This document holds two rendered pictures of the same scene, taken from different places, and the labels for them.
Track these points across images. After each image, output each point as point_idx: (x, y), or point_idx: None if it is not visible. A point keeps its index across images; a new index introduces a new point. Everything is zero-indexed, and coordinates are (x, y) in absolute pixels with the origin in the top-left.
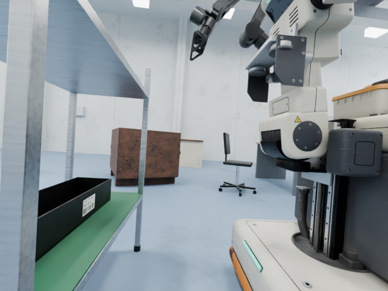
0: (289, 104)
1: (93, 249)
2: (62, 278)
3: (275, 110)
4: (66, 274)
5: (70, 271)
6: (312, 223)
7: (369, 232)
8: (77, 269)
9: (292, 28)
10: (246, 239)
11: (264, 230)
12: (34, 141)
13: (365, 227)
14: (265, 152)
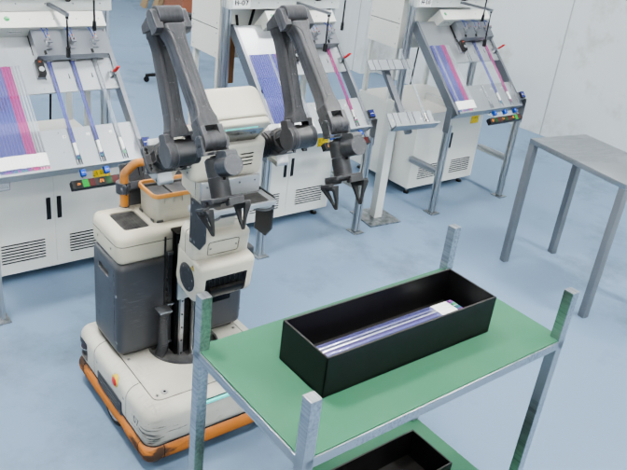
0: (239, 242)
1: (355, 448)
2: (383, 439)
3: (213, 250)
4: (381, 439)
5: (378, 440)
6: (181, 334)
7: (217, 304)
8: (374, 438)
9: (256, 177)
10: None
11: (174, 382)
12: None
13: (215, 302)
14: None
